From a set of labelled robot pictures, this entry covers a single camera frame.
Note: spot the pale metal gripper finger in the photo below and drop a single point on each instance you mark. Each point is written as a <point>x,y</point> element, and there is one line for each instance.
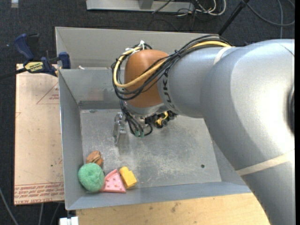
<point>123,131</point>
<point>116,128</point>

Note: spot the brown toy walnut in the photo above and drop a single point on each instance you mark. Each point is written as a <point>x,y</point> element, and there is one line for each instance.
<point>94,157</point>

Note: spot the grey metal bin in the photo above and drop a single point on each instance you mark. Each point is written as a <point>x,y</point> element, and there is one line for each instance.
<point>164,149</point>

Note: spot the yellow toy cheese block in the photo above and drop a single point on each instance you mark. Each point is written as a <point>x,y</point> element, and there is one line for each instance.
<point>128,177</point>

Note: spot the pink toy wedge slice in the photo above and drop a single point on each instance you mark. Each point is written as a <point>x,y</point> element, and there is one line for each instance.
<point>113,183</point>

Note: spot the green round sponge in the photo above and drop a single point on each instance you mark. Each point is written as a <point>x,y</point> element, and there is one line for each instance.
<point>91,177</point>

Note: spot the brown cardboard board, red print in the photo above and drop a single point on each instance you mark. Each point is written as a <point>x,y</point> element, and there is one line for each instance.
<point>37,137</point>

